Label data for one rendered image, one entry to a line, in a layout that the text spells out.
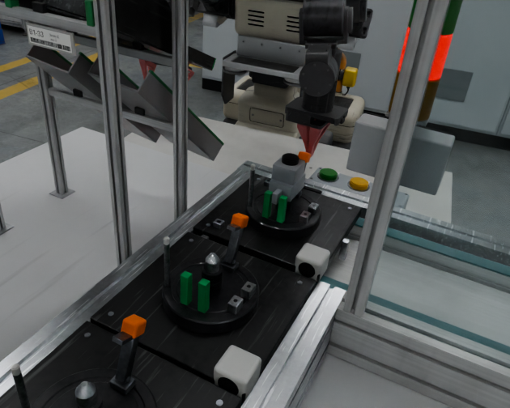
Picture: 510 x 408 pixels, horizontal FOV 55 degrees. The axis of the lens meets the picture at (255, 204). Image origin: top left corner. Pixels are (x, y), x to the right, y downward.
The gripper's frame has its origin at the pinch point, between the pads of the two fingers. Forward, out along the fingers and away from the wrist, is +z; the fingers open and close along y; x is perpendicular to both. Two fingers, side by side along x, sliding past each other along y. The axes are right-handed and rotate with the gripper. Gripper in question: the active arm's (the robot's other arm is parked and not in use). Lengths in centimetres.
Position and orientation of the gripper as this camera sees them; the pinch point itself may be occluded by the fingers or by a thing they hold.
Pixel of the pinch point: (310, 152)
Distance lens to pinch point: 95.3
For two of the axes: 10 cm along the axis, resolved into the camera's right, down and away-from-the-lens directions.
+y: 8.9, 2.9, -3.5
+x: 4.5, -4.4, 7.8
